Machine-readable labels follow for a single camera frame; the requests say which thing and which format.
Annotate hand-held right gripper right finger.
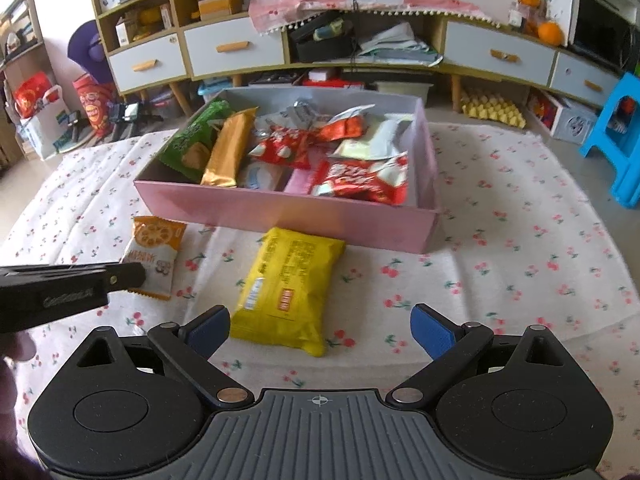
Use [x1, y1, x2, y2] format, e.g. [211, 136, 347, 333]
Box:
[389, 304, 578, 409]

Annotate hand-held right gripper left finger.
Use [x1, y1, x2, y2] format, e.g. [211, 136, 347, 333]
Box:
[64, 304, 255, 410]

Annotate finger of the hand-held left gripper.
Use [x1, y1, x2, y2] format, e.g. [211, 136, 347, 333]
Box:
[90, 261, 147, 295]

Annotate orange white snack packet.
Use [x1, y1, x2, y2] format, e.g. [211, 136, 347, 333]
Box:
[120, 215, 188, 302]

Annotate yellow snack packet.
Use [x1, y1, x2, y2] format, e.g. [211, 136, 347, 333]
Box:
[229, 226, 347, 358]

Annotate green chip packet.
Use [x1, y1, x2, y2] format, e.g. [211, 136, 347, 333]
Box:
[159, 100, 236, 183]

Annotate pink cardboard box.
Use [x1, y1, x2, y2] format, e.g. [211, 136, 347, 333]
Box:
[133, 86, 442, 255]

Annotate golden brown snack packet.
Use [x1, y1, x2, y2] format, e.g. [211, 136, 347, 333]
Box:
[200, 107, 260, 189]

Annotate red snack packet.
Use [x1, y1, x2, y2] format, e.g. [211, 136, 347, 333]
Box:
[310, 152, 410, 206]
[248, 127, 315, 170]

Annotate pink snack packet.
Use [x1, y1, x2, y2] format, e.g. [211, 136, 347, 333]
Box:
[284, 167, 321, 194]

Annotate cream cake packet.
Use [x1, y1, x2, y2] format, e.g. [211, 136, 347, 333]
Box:
[330, 137, 396, 162]

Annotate long white blue packet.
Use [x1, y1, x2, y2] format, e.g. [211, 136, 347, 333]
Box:
[370, 112, 416, 158]

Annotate orange silver snack packet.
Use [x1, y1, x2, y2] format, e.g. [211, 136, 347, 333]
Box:
[315, 104, 376, 142]

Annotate silver dark blue packet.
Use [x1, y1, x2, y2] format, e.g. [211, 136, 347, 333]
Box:
[272, 99, 328, 131]

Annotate person's left hand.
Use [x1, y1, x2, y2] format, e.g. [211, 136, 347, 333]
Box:
[0, 331, 38, 411]

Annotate cherry print cloth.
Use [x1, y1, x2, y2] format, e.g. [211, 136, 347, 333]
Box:
[0, 122, 640, 480]

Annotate white paper bag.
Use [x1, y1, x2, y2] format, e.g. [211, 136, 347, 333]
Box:
[17, 85, 73, 161]

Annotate red cartoon gift bag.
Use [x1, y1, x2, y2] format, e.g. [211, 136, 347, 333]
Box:
[72, 74, 118, 138]

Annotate red shopping bag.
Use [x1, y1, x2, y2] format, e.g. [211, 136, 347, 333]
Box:
[14, 71, 56, 118]

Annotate clear bin blue lid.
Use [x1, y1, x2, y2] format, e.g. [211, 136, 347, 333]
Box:
[197, 79, 236, 103]

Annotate wooden shelf cabinet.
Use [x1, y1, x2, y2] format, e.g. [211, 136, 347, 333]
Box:
[89, 0, 193, 116]

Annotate yellow egg tray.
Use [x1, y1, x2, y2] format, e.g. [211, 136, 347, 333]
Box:
[460, 87, 528, 130]

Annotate purple round chair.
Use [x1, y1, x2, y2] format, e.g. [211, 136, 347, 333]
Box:
[67, 20, 118, 86]

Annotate wooden bookshelf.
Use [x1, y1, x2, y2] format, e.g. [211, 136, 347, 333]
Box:
[0, 0, 48, 171]

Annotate white storage bin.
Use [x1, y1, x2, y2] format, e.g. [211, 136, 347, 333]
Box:
[375, 80, 433, 106]

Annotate white printed cardboard box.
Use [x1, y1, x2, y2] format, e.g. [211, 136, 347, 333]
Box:
[527, 87, 598, 142]

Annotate wooden drawer cabinet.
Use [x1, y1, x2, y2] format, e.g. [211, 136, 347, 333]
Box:
[170, 0, 291, 88]

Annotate blue plastic stool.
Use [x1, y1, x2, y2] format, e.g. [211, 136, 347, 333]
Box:
[580, 72, 640, 208]

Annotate red cardboard box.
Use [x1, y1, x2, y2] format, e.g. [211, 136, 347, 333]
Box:
[305, 70, 366, 88]

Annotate low wooden TV cabinet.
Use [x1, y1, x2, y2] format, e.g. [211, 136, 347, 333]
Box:
[285, 10, 623, 113]

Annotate yellow cardboard box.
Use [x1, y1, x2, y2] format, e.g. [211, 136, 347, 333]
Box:
[198, 0, 243, 21]

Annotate pile of papers and cloths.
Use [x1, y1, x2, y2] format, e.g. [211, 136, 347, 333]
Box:
[359, 21, 443, 65]

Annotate black storage box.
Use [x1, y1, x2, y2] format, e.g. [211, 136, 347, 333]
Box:
[289, 12, 357, 63]

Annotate pink cherry cover cloth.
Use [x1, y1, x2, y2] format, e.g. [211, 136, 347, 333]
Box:
[248, 0, 488, 36]

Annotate black microwave oven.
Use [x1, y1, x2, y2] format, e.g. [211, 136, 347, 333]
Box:
[570, 0, 636, 68]

